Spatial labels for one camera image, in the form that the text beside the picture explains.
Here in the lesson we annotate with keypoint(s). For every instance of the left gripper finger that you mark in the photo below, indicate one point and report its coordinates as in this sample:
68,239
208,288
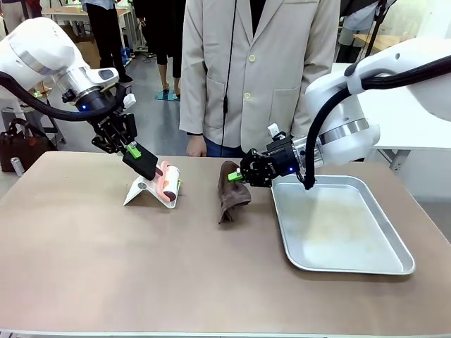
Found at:
134,150
105,144

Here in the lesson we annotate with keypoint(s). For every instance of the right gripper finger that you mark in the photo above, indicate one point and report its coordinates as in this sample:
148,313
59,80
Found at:
255,160
255,181

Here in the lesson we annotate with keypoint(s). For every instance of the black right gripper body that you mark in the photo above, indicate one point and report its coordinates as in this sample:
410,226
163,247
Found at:
285,158

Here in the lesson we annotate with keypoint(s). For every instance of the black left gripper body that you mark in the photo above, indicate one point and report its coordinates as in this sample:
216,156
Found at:
109,119

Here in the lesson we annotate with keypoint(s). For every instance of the brown cloth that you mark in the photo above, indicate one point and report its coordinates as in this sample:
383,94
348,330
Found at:
229,200

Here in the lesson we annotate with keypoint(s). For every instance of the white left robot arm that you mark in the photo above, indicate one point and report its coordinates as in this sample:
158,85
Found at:
35,49

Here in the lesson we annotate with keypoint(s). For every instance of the person's right hand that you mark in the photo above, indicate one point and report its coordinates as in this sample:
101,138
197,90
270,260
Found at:
195,146

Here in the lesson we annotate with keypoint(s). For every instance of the white lint roller stand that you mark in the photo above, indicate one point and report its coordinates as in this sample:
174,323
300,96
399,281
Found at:
135,192

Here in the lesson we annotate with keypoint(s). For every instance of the cardboard box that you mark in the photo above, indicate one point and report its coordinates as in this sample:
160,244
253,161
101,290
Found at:
86,53

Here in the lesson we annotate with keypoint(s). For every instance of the background person black trousers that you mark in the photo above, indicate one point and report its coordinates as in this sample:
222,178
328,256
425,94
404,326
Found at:
105,35

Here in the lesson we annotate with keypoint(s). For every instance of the brown bag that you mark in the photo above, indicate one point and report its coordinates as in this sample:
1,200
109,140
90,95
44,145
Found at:
21,151

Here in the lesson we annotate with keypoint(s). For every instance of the metal tray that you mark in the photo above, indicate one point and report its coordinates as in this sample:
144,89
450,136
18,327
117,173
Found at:
334,229

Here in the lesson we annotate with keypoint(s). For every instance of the person in beige jacket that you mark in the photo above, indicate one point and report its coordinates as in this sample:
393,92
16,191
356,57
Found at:
264,70

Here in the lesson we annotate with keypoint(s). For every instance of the silver can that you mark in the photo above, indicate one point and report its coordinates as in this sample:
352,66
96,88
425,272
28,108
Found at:
16,165

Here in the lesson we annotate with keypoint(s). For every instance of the background person black leggings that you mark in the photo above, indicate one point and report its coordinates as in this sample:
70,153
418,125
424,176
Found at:
162,42

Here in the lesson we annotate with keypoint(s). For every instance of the long wooden work table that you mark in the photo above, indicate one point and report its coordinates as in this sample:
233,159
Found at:
70,12

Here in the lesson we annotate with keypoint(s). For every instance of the white background table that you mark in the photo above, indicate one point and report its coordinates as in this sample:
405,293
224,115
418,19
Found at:
412,137

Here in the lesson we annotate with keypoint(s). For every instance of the wooden background table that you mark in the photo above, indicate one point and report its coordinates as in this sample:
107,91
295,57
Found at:
384,40

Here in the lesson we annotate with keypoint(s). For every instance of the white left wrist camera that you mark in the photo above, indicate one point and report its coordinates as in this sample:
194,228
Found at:
129,100

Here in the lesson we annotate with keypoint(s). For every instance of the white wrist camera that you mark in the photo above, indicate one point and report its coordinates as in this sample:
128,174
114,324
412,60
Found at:
129,100
273,129

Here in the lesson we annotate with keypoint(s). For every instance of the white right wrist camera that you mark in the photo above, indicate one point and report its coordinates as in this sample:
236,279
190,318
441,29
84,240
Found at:
273,129

